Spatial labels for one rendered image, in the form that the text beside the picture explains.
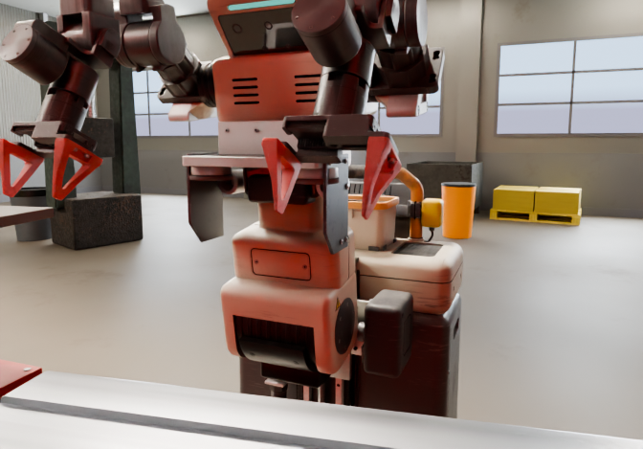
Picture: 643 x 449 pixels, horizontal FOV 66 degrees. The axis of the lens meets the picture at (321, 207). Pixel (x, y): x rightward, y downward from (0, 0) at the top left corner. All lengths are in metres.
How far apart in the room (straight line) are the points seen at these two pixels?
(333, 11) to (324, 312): 0.52
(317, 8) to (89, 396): 0.41
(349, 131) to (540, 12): 7.84
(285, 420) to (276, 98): 0.75
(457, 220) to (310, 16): 5.19
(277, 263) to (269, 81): 0.33
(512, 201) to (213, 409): 7.06
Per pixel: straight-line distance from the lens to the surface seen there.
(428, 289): 1.11
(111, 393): 0.22
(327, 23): 0.50
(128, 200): 5.62
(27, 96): 10.82
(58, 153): 0.74
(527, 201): 7.18
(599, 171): 8.15
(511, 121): 8.08
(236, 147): 0.90
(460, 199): 5.60
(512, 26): 8.27
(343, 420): 0.18
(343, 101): 0.54
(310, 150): 0.57
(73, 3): 0.86
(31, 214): 0.54
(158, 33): 0.91
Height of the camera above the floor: 1.06
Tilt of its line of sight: 8 degrees down
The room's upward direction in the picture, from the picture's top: straight up
